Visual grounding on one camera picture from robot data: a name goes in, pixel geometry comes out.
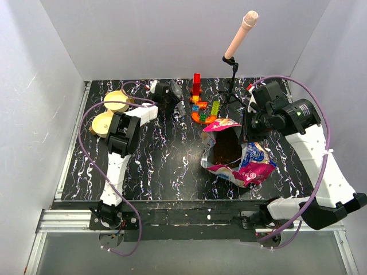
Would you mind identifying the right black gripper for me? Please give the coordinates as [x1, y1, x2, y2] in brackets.
[237, 108, 273, 144]

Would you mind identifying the pink pet food bag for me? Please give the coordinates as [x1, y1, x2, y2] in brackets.
[200, 119, 277, 188]

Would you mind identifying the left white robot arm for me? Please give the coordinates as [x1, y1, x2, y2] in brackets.
[92, 80, 184, 229]

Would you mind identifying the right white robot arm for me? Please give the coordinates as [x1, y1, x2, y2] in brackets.
[242, 98, 366, 230]

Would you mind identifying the upper yellow pet bowl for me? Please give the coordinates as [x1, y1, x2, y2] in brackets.
[103, 90, 134, 112]

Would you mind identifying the yellow pet bowl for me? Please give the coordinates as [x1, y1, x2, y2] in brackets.
[103, 90, 134, 112]
[89, 110, 114, 138]

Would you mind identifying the lower yellow pet bowl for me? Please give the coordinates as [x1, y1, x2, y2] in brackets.
[89, 110, 114, 138]

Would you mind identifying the red toy block tower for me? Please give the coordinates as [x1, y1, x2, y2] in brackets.
[190, 73, 202, 104]

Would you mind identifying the black microphone stand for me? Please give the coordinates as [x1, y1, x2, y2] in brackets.
[218, 56, 246, 112]

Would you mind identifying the colourful toy block track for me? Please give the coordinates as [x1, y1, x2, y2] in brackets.
[191, 101, 220, 125]

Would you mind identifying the pink microphone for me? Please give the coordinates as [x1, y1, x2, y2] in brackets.
[224, 10, 259, 60]

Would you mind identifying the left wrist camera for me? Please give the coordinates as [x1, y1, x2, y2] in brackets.
[150, 80, 170, 103]

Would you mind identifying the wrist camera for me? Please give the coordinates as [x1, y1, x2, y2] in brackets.
[248, 81, 290, 114]
[150, 80, 170, 103]

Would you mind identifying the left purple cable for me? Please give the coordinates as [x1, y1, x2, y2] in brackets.
[77, 80, 157, 256]

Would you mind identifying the purple cable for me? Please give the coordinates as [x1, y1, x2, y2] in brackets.
[77, 80, 157, 256]
[252, 76, 333, 249]

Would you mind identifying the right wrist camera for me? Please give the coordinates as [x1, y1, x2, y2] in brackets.
[248, 81, 290, 114]

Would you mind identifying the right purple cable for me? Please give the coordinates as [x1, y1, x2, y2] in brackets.
[252, 76, 333, 249]

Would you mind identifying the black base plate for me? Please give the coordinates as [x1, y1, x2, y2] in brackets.
[51, 200, 327, 243]

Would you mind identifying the aluminium frame rail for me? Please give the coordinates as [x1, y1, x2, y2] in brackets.
[24, 80, 359, 275]

